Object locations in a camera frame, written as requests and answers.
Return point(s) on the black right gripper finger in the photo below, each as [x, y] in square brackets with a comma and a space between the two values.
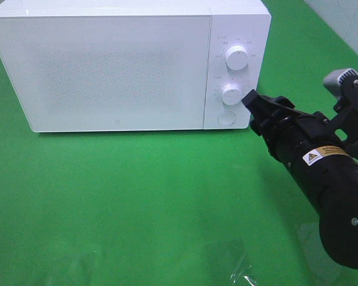
[265, 107]

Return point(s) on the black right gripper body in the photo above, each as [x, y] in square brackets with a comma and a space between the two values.
[295, 138]

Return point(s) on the round door release button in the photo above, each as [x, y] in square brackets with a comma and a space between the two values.
[226, 118]

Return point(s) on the white microwave door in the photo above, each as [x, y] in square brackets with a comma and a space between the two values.
[74, 74]

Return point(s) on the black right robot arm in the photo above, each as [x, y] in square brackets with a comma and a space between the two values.
[333, 193]

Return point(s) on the lower white microwave knob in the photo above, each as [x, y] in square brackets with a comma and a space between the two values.
[231, 94]

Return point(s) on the white microwave knob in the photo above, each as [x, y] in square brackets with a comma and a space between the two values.
[237, 57]
[231, 94]

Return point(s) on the upper white microwave knob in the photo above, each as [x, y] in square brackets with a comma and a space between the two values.
[237, 57]

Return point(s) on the clear tape patch right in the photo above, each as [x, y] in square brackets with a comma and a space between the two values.
[308, 234]

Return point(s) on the clear tape strip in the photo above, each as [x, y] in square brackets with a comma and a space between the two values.
[242, 273]

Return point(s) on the white microwave oven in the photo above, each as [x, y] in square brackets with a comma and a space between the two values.
[244, 23]

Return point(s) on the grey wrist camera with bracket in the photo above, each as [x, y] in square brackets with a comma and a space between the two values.
[343, 85]

